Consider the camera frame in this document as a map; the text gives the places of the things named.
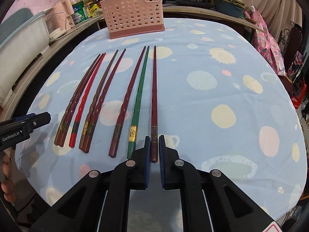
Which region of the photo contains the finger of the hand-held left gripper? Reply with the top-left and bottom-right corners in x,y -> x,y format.
23,112 -> 52,136
0,115 -> 32,129

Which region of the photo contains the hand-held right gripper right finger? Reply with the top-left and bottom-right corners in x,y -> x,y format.
158,135 -> 277,232

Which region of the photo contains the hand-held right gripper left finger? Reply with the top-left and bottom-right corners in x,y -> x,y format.
28,136 -> 152,232

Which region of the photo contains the bright red chopstick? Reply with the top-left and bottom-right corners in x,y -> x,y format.
69,53 -> 107,149

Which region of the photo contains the green chopstick gold band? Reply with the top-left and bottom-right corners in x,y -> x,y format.
126,46 -> 150,160

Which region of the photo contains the brown chopstick gold band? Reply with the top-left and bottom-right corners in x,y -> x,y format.
78,50 -> 119,150

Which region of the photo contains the pink perforated utensil basket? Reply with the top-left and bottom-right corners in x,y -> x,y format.
99,0 -> 166,40

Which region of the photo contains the person's left hand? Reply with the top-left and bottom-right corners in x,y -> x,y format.
0,153 -> 15,203

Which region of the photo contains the grey side counter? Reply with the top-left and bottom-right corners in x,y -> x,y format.
0,14 -> 107,126

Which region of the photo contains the white tub teal rim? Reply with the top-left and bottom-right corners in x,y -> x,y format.
0,8 -> 52,107

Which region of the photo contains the blue dotted tablecloth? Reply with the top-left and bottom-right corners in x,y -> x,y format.
14,17 -> 307,232

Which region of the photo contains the cream kitchen appliance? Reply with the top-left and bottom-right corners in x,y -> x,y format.
45,0 -> 74,40

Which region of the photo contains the green white can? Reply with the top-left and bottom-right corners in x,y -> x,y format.
72,1 -> 88,25

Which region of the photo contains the yellow packet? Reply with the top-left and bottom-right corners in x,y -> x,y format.
89,5 -> 104,18

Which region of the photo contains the red box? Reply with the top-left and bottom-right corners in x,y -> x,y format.
290,84 -> 309,110

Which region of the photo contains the wooden shelf board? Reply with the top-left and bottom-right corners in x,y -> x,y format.
163,3 -> 263,33

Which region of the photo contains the pink floral cloth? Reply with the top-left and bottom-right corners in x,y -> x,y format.
244,9 -> 286,76

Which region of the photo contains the black induction cooker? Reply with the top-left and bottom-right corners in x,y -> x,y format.
166,0 -> 213,7

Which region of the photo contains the blue plastic basin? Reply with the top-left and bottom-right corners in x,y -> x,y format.
214,0 -> 245,18

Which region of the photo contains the dark metal chair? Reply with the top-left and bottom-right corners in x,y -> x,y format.
280,26 -> 304,78

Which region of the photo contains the beige curtain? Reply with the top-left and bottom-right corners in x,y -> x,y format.
237,0 -> 302,41

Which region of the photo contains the wooden handled tool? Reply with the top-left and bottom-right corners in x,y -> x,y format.
243,12 -> 257,25

